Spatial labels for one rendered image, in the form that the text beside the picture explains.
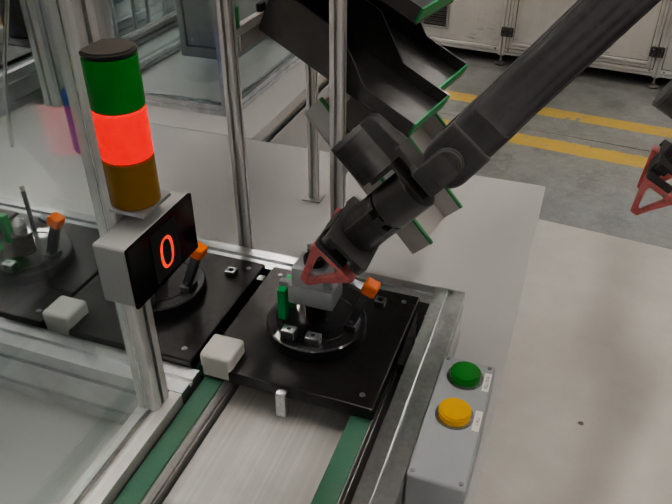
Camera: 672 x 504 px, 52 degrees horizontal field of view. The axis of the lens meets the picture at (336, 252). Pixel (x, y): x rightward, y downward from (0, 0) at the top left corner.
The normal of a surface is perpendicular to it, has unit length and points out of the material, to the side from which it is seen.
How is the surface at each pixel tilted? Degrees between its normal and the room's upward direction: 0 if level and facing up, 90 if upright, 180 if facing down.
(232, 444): 0
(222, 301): 0
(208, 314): 0
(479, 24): 90
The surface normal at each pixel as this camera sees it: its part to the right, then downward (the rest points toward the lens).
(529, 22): -0.45, 0.50
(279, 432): 0.00, -0.83
